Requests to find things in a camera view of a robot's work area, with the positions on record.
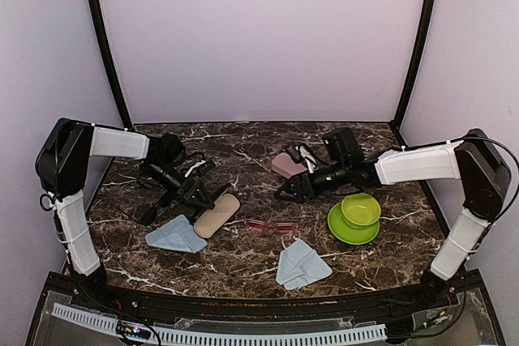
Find green plate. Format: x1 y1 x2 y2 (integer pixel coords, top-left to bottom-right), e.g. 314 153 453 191
327 203 380 246

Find white slotted cable duct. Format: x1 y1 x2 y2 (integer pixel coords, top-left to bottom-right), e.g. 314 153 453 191
51 303 387 345

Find pink glasses case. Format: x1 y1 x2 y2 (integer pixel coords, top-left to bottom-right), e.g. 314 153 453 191
271 152 307 178

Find green bowl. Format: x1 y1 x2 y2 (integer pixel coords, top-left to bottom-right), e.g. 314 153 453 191
341 193 381 229

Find black aviator sunglasses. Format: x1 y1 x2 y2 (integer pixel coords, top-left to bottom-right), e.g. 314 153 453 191
116 178 165 226

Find right black frame post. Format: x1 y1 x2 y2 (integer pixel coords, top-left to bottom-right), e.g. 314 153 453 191
390 0 435 131

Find black front rail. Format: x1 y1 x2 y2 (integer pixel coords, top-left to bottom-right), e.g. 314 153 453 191
72 280 451 325

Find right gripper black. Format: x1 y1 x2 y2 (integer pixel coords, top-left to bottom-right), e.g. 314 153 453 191
274 160 350 204

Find black frame post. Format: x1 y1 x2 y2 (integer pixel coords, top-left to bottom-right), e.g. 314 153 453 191
390 0 435 131
88 0 133 128

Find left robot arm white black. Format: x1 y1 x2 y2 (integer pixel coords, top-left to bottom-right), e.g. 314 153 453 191
35 118 229 310

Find pink translucent sunglasses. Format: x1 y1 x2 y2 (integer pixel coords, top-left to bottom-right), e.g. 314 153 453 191
246 219 298 234

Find black glasses case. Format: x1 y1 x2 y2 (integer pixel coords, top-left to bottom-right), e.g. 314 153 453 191
194 194 240 239

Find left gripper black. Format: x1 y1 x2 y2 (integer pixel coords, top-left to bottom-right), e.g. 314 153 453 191
143 161 214 211

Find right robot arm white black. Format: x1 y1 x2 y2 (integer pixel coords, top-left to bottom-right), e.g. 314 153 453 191
275 127 517 309

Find light blue cloth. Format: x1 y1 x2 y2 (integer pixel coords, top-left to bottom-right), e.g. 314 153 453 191
145 215 208 254
276 239 332 291

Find left black frame post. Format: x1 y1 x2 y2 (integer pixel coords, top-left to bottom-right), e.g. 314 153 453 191
88 0 133 128

